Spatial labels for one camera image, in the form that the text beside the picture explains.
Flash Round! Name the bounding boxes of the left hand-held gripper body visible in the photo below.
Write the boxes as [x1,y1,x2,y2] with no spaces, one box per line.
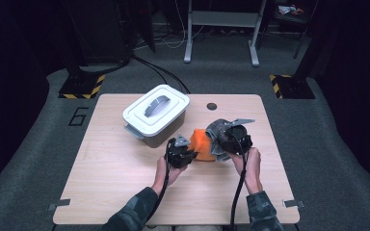
[167,134,198,169]

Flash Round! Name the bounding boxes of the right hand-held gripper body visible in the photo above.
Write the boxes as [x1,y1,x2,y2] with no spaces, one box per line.
[221,118,255,155]

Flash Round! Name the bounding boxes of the orange plush toy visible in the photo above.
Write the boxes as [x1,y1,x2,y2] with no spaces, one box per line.
[189,128,218,162]

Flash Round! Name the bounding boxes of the grey fluffy cloth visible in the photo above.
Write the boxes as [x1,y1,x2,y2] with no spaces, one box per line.
[205,118,235,162]

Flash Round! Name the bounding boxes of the translucent brown storage box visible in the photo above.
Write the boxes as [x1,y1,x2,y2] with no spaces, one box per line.
[124,110,187,148]

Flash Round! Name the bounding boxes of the person's left hand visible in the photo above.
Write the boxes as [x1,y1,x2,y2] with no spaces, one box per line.
[152,156,187,195]

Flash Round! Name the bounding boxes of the person's right hand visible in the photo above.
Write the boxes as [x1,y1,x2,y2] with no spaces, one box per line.
[229,147,263,195]

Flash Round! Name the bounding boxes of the grey tape strip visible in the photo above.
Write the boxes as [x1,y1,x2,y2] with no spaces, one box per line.
[47,198,71,212]
[282,199,305,210]

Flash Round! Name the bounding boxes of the dark shelf rack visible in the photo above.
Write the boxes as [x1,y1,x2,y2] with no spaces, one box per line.
[271,0,319,33]

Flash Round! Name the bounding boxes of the small colourful item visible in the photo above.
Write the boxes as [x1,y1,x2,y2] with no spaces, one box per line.
[278,4,304,16]

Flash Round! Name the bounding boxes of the black cabinet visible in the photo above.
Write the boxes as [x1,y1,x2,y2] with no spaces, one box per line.
[62,0,133,65]

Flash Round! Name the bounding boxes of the left hand-held gripper cable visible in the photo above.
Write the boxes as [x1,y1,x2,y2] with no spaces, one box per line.
[147,141,174,225]

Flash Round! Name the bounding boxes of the hand-held gripper cable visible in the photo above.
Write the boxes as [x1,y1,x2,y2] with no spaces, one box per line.
[230,134,250,231]
[147,141,174,225]

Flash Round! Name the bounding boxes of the right hand-held gripper cable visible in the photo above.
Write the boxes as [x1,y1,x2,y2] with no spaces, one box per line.
[230,134,250,231]

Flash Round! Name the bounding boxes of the black yellow striped base plate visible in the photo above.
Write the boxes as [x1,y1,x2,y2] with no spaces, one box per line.
[58,74,106,100]
[269,74,316,100]

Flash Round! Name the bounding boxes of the black floor cable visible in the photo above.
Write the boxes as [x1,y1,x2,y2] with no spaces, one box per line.
[141,59,191,94]
[131,54,169,87]

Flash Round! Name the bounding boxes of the white cable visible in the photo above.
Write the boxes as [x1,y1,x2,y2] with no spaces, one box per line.
[160,0,206,50]

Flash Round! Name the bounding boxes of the white metal stand frame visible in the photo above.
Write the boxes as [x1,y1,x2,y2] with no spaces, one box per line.
[183,0,268,67]

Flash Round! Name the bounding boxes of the black stand post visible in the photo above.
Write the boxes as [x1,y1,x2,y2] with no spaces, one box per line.
[61,0,88,85]

